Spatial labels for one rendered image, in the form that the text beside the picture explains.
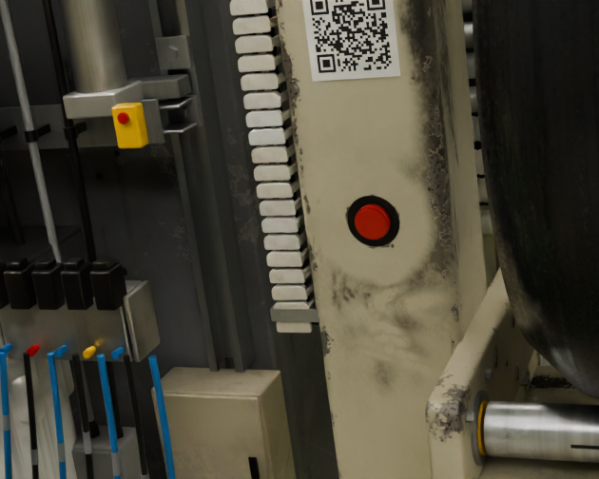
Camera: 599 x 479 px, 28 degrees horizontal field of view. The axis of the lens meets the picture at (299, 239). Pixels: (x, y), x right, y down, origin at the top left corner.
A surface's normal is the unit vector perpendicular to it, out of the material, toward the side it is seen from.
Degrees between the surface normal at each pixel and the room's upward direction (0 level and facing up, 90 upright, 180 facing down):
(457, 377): 0
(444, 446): 90
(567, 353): 126
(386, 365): 90
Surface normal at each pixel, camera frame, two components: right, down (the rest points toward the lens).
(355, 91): -0.34, 0.33
